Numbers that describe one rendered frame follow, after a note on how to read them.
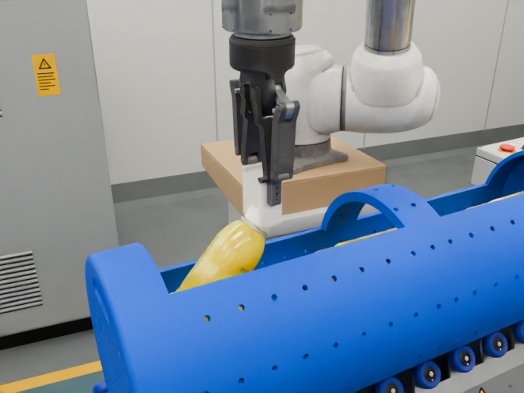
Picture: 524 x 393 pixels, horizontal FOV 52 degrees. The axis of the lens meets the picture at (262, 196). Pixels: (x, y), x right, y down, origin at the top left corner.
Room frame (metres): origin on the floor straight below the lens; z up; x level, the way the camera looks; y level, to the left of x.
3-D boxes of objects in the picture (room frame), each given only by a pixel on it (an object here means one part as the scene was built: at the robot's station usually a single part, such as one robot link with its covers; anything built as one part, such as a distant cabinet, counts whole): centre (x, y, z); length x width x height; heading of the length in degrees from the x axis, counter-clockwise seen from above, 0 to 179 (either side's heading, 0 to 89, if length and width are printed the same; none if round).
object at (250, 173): (0.65, 0.01, 1.28); 0.03 x 0.01 x 0.07; 118
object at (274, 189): (0.59, -0.02, 1.31); 0.03 x 0.01 x 0.05; 28
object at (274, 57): (0.63, 0.00, 1.44); 0.08 x 0.07 x 0.09; 28
